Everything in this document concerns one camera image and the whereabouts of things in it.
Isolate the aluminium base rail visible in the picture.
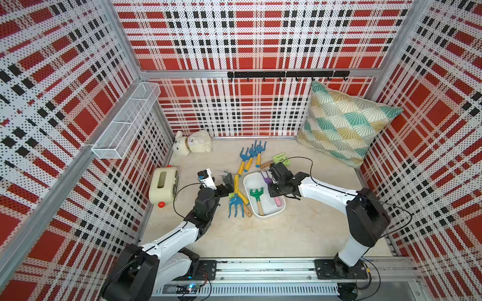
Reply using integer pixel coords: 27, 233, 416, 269
108, 256, 419, 298

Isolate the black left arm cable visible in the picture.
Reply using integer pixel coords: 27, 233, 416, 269
172, 182, 202, 219

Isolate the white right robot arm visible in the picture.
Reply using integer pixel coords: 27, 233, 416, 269
268, 163, 390, 279

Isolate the cream toy radio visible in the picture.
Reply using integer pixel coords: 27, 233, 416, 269
149, 166, 179, 208

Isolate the dark green rake wooden handle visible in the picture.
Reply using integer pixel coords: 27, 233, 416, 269
250, 188, 264, 216

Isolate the teal yellow patterned pillow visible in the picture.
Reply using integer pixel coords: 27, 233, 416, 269
296, 82, 404, 169

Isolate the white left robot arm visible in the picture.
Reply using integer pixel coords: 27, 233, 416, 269
99, 169, 235, 300

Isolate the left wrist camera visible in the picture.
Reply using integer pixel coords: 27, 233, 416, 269
197, 168, 217, 190

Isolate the white plush dog toy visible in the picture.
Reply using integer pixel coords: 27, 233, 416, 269
173, 130, 213, 156

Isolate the purple rake pink handle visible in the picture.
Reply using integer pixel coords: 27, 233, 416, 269
261, 171, 282, 207

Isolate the black wall hook rail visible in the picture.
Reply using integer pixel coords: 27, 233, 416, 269
227, 70, 350, 80

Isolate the white wire wall basket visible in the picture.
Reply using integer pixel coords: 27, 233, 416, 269
92, 82, 160, 160

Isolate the white plastic storage box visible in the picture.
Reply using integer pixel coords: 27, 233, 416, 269
243, 171, 286, 218

